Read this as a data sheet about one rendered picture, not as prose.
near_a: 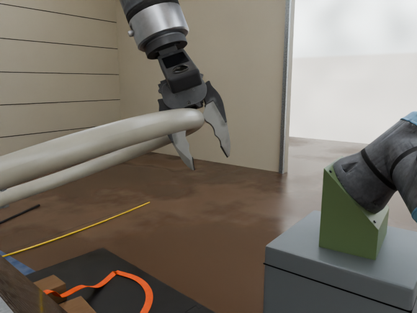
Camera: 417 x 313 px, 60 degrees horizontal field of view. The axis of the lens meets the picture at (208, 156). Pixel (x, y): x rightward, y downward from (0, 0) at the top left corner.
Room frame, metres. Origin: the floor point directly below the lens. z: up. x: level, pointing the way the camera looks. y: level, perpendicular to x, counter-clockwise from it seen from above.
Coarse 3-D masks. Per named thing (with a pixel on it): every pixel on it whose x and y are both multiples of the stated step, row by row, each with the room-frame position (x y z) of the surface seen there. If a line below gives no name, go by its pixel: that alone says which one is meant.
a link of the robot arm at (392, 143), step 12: (408, 120) 0.95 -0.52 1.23; (384, 132) 1.01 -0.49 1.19; (396, 132) 0.96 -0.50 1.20; (408, 132) 0.93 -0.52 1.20; (372, 144) 1.01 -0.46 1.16; (384, 144) 0.97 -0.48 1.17; (396, 144) 0.93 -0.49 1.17; (408, 144) 0.91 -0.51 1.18; (372, 156) 0.98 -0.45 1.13; (384, 156) 0.96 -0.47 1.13; (396, 156) 0.91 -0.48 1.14; (384, 168) 0.95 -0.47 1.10
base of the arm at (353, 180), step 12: (348, 156) 1.06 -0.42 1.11; (360, 156) 1.02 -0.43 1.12; (336, 168) 1.04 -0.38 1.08; (348, 168) 1.02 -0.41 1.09; (360, 168) 0.99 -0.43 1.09; (372, 168) 0.97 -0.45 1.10; (348, 180) 0.99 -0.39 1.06; (360, 180) 0.97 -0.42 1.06; (372, 180) 0.96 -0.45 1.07; (384, 180) 0.95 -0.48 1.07; (348, 192) 0.98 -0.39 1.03; (360, 192) 0.97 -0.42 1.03; (372, 192) 0.96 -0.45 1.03; (384, 192) 0.96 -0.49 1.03; (360, 204) 0.97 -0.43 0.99; (372, 204) 0.96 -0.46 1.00; (384, 204) 0.98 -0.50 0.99
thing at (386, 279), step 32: (288, 256) 0.97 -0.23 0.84; (320, 256) 0.94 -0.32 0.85; (352, 256) 0.94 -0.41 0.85; (384, 256) 0.94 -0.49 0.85; (416, 256) 0.94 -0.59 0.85; (288, 288) 0.97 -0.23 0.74; (320, 288) 0.91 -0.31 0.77; (352, 288) 0.86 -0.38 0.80; (384, 288) 0.82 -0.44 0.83; (416, 288) 0.82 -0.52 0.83
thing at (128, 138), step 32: (96, 128) 0.37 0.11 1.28; (128, 128) 0.38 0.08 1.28; (160, 128) 0.41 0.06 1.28; (192, 128) 0.50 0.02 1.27; (0, 160) 0.32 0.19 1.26; (32, 160) 0.33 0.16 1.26; (64, 160) 0.34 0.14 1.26; (96, 160) 0.77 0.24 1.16; (0, 192) 0.68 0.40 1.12; (32, 192) 0.71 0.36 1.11
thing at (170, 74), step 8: (160, 56) 0.60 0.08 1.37; (168, 56) 0.59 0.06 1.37; (176, 56) 0.58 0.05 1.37; (184, 56) 0.57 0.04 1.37; (160, 64) 0.58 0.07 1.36; (168, 64) 0.56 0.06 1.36; (176, 64) 0.55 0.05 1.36; (184, 64) 0.54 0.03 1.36; (192, 64) 0.53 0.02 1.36; (168, 72) 0.53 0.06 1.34; (176, 72) 0.51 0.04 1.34; (184, 72) 0.51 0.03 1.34; (192, 72) 0.51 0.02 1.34; (168, 80) 0.51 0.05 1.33; (176, 80) 0.51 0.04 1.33; (184, 80) 0.51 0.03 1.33; (192, 80) 0.51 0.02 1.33; (200, 80) 0.52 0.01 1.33; (176, 88) 0.51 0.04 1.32; (184, 88) 0.51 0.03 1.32
